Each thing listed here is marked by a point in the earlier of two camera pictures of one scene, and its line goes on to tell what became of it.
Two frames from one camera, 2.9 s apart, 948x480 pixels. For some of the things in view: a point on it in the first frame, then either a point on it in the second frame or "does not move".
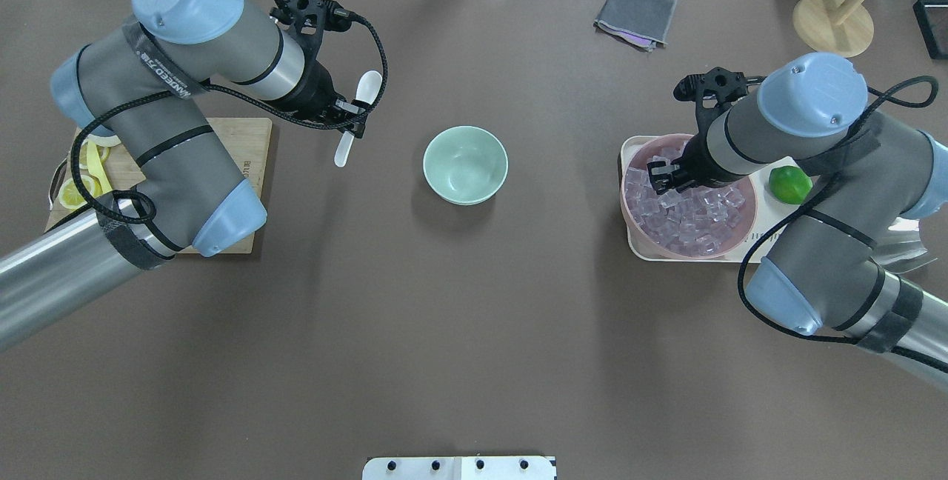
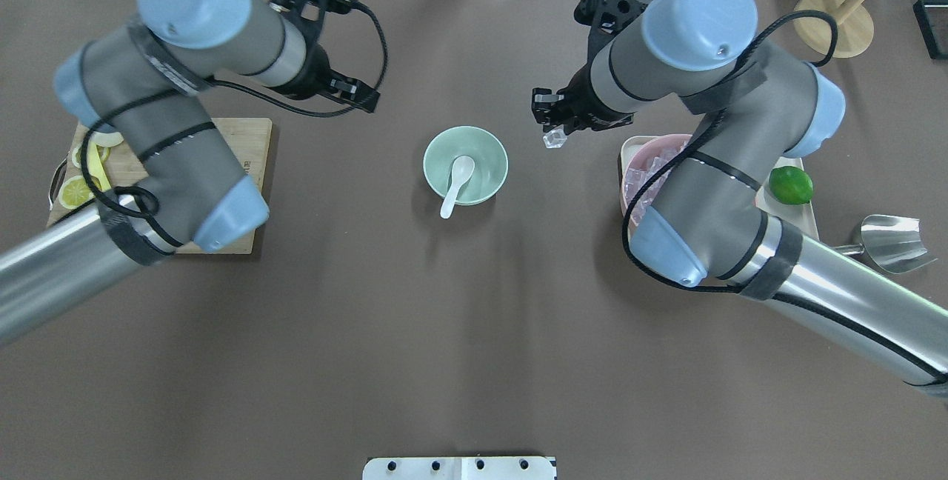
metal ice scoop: (899, 248) does not move
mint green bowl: (465, 165) does not move
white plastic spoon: (368, 89) to (462, 169)
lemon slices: (69, 195) does not move
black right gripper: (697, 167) to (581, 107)
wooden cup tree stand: (839, 27) does not move
